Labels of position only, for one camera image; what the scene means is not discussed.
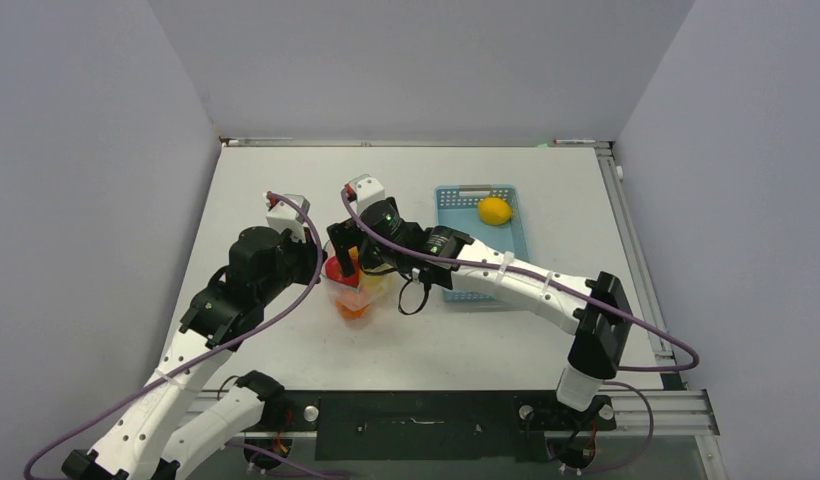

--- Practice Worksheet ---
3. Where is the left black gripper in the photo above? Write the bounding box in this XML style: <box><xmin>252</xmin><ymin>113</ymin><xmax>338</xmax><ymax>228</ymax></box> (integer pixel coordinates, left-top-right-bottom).
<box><xmin>256</xmin><ymin>226</ymin><xmax>327</xmax><ymax>305</ymax></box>

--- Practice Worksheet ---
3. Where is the red apple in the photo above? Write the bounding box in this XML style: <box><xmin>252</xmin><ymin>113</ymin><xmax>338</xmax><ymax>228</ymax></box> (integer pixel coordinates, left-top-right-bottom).
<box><xmin>325</xmin><ymin>256</ymin><xmax>361</xmax><ymax>288</ymax></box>

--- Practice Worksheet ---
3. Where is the clear zip top bag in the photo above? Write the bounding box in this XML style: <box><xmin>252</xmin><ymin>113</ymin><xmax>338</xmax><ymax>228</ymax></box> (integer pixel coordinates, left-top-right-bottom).
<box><xmin>320</xmin><ymin>241</ymin><xmax>395</xmax><ymax>313</ymax></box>

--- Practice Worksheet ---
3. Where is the orange fruit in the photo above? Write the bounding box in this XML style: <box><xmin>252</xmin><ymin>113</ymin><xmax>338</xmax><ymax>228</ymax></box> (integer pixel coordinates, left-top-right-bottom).
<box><xmin>334</xmin><ymin>301</ymin><xmax>370</xmax><ymax>321</ymax></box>

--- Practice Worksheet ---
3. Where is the blue plastic basket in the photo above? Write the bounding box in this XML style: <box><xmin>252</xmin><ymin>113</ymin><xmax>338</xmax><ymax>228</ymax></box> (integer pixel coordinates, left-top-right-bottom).
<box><xmin>434</xmin><ymin>184</ymin><xmax>530</xmax><ymax>262</ymax></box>

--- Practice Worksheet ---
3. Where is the yellow lemon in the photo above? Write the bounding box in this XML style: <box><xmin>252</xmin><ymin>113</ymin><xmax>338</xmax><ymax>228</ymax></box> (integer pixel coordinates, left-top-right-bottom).
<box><xmin>477</xmin><ymin>197</ymin><xmax>513</xmax><ymax>226</ymax></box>

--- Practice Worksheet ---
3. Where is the orange yellow mango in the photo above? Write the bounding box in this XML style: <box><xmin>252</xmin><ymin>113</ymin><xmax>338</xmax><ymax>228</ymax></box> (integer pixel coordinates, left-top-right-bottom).
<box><xmin>360</xmin><ymin>271</ymin><xmax>389</xmax><ymax>289</ymax></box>

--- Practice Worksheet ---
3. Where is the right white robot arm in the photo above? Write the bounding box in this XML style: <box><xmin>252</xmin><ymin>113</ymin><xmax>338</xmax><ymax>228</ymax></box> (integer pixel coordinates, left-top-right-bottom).
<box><xmin>327</xmin><ymin>197</ymin><xmax>632</xmax><ymax>428</ymax></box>

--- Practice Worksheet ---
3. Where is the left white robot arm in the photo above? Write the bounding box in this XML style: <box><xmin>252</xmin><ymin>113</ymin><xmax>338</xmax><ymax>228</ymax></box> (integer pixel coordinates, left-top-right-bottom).
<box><xmin>61</xmin><ymin>225</ymin><xmax>324</xmax><ymax>479</ymax></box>

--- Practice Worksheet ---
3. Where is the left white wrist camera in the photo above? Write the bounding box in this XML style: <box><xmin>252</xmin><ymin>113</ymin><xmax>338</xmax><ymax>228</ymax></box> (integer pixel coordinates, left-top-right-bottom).
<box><xmin>265</xmin><ymin>192</ymin><xmax>310</xmax><ymax>243</ymax></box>

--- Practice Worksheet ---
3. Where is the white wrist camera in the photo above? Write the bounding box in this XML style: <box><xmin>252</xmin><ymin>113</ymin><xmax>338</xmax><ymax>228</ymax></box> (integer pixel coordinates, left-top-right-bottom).
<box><xmin>344</xmin><ymin>174</ymin><xmax>386</xmax><ymax>216</ymax></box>
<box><xmin>265</xmin><ymin>192</ymin><xmax>310</xmax><ymax>243</ymax></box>

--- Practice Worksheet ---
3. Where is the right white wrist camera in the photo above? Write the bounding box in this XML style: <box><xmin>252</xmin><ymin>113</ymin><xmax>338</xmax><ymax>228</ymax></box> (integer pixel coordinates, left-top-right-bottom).
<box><xmin>344</xmin><ymin>174</ymin><xmax>386</xmax><ymax>216</ymax></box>

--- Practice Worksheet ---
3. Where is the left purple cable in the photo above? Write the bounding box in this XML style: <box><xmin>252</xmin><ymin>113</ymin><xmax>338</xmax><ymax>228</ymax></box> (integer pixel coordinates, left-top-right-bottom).
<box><xmin>22</xmin><ymin>191</ymin><xmax>326</xmax><ymax>480</ymax></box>

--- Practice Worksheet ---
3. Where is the purple cable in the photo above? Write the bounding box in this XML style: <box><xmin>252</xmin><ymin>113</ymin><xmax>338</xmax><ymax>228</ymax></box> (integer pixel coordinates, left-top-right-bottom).
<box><xmin>340</xmin><ymin>187</ymin><xmax>701</xmax><ymax>374</ymax></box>
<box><xmin>22</xmin><ymin>191</ymin><xmax>326</xmax><ymax>480</ymax></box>

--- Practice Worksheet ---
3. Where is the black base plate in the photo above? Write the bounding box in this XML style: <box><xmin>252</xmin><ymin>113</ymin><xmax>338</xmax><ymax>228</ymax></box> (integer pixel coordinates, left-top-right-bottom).
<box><xmin>270</xmin><ymin>389</ymin><xmax>570</xmax><ymax>463</ymax></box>

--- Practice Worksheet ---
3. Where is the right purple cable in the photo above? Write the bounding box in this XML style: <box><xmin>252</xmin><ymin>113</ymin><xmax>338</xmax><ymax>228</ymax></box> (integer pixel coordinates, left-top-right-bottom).
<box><xmin>340</xmin><ymin>187</ymin><xmax>701</xmax><ymax>374</ymax></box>

